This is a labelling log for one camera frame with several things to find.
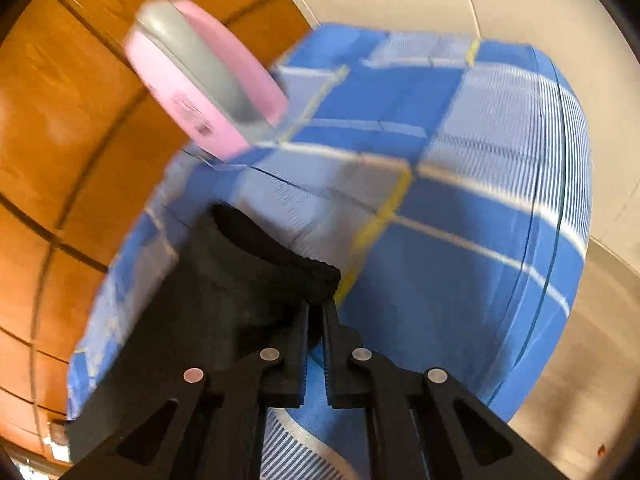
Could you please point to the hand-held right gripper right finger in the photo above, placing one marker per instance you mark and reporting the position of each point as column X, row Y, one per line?
column 330, row 360

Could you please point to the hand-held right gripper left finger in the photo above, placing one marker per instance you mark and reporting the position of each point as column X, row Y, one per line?
column 301, row 355

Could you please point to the black pants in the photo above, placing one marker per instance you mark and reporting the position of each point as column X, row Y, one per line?
column 235, row 280

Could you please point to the blue plaid bedsheet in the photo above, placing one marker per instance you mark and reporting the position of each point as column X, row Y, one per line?
column 450, row 200

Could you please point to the pink and grey pillow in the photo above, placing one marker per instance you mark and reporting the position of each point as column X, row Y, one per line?
column 200, row 70

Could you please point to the orange wooden panelling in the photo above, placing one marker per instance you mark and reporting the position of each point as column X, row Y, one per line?
column 65, row 125

